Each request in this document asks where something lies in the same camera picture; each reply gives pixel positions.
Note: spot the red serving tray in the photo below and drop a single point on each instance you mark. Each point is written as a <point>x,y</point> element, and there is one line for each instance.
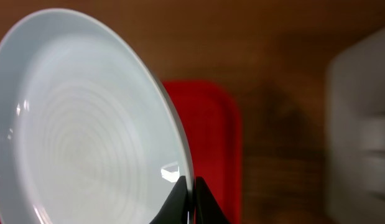
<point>212,125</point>

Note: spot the grey dishwasher rack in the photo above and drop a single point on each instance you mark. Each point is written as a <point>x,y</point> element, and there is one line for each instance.
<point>355,124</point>

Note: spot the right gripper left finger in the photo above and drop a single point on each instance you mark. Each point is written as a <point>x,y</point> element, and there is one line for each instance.
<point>175,208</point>

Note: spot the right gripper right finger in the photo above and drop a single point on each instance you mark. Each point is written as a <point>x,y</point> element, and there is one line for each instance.
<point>206,207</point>

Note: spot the light blue plate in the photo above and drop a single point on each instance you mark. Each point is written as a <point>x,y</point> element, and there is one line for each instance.
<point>87,133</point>

